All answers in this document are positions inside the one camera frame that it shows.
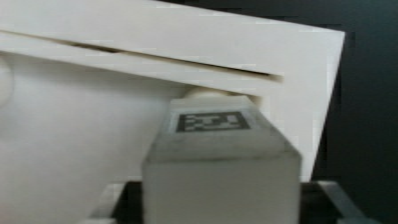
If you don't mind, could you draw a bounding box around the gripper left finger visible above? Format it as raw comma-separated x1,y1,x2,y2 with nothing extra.
76,181,144,224

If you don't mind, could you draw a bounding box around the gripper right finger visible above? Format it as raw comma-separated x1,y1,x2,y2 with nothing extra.
298,181,380,224

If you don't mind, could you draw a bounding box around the white table leg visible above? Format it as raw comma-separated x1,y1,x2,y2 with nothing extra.
142,90,302,224

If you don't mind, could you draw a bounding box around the white square tabletop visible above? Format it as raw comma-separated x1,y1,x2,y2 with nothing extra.
0,30,282,224

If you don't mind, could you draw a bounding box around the white U-shaped obstacle fence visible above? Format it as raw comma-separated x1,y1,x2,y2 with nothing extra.
0,0,345,179

